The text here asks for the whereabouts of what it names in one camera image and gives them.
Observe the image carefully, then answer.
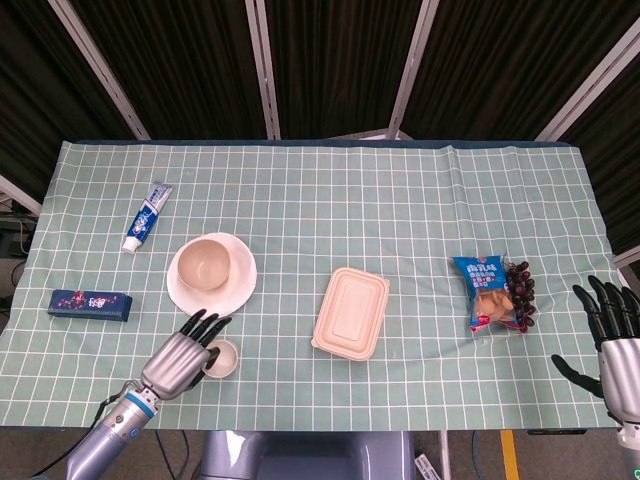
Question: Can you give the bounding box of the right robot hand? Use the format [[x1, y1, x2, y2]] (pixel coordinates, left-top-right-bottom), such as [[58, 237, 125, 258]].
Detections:
[[550, 274, 640, 427]]

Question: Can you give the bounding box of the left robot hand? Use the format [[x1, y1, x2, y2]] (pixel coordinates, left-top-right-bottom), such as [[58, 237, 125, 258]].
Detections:
[[140, 308, 234, 402]]

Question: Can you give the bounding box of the small white cup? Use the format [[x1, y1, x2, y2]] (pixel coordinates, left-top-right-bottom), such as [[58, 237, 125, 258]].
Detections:
[[201, 338, 241, 380]]

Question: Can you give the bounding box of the white round plate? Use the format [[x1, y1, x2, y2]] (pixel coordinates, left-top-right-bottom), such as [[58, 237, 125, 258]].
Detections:
[[166, 232, 259, 321]]

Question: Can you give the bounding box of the beige bowl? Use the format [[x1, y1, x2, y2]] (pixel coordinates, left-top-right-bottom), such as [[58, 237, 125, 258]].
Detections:
[[176, 238, 233, 292]]

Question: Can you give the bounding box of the green checked tablecloth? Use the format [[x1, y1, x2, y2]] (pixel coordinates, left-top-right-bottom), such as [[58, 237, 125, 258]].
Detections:
[[0, 138, 617, 432]]

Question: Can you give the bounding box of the dark blue toothpaste box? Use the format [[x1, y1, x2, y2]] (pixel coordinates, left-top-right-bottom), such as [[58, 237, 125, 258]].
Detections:
[[47, 288, 134, 323]]

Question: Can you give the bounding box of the dark red grape bunch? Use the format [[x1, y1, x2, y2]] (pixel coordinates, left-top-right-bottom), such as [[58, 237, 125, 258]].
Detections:
[[502, 259, 539, 335]]

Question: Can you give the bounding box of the blue white toothpaste tube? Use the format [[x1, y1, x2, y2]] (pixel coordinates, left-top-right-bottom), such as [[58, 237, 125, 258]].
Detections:
[[121, 180, 174, 254]]

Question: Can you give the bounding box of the blue snack bag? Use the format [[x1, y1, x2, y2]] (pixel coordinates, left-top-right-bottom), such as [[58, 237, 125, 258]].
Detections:
[[452, 255, 519, 338]]

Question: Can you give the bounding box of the grey robot torso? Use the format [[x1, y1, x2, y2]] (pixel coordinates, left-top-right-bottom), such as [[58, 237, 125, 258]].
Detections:
[[198, 429, 417, 480]]

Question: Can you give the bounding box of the beige lidded food container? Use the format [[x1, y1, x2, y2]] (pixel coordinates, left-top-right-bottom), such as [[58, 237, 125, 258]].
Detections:
[[310, 266, 392, 362]]

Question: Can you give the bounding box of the white table leg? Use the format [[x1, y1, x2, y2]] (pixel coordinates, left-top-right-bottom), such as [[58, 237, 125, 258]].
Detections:
[[438, 429, 452, 480]]

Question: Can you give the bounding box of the white printed label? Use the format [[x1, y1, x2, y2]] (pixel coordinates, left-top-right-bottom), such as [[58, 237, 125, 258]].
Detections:
[[411, 451, 440, 480]]

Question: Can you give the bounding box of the white aluminium frame post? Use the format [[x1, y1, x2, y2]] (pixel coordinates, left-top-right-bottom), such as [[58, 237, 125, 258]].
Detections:
[[533, 18, 640, 142], [0, 173, 43, 217], [386, 0, 442, 141], [243, 0, 282, 141], [613, 245, 640, 274], [47, 0, 152, 141]]

